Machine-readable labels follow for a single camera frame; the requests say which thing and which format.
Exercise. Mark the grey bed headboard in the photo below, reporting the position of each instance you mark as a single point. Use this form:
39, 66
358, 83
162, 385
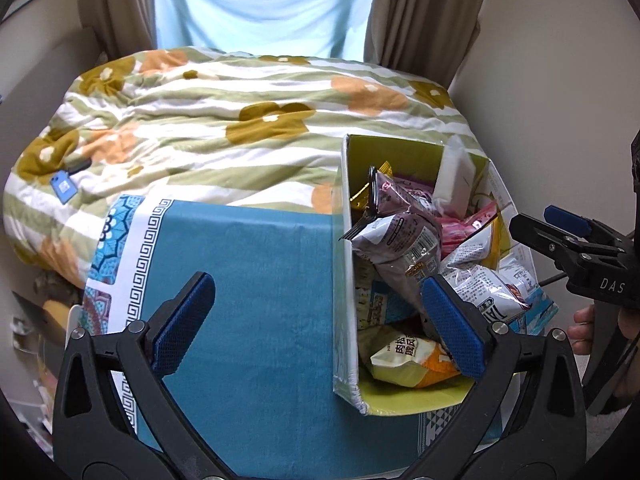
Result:
30, 105

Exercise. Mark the teal patterned table cloth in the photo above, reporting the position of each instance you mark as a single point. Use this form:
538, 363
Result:
257, 381

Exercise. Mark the pink snack bag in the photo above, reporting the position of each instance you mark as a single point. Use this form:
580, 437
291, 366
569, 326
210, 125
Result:
456, 231

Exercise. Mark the translucent white snack pack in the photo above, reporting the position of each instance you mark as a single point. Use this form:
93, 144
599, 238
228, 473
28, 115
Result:
456, 174

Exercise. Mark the person's right hand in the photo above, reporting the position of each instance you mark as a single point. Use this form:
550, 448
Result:
581, 333

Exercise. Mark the purple snack bag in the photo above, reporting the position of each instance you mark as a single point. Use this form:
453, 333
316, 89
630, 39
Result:
394, 197

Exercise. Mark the light blue window cloth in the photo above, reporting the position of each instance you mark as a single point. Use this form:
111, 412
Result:
323, 28

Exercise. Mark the dark green snack bar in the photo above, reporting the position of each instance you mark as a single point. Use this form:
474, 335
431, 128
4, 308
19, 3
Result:
372, 206

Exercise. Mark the yellow blue snack bag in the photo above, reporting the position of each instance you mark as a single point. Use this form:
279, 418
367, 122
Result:
376, 302

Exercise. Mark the floral striped duvet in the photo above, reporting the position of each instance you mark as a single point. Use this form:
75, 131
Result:
205, 126

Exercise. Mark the yellow-green cardboard box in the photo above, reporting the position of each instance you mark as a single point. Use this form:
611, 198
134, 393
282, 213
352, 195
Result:
418, 161

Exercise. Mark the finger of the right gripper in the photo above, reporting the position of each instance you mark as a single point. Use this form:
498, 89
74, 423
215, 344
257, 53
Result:
563, 248
567, 221

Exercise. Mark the orange brown chips bag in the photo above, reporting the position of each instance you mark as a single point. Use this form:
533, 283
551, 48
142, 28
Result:
485, 289

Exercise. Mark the beige curtain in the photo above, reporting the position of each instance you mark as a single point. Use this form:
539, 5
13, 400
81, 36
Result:
122, 26
427, 38

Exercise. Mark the right beige curtain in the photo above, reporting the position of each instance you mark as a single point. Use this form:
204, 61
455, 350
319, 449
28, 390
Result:
427, 38

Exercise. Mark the left beige curtain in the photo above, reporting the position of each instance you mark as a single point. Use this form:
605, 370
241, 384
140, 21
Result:
122, 26

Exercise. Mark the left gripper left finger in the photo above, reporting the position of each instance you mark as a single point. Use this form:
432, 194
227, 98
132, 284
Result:
114, 418

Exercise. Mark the blue tag on duvet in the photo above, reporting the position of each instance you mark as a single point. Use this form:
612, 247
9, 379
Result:
63, 186

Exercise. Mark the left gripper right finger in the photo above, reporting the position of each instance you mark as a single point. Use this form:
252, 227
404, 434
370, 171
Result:
523, 418

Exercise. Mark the grey brown snack bag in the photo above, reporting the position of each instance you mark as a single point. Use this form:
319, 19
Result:
405, 249

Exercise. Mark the light blue snack bag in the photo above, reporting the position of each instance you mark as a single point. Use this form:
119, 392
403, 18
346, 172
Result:
540, 307

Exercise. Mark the yellow orange chips bag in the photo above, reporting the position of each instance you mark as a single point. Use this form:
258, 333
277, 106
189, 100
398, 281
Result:
403, 360

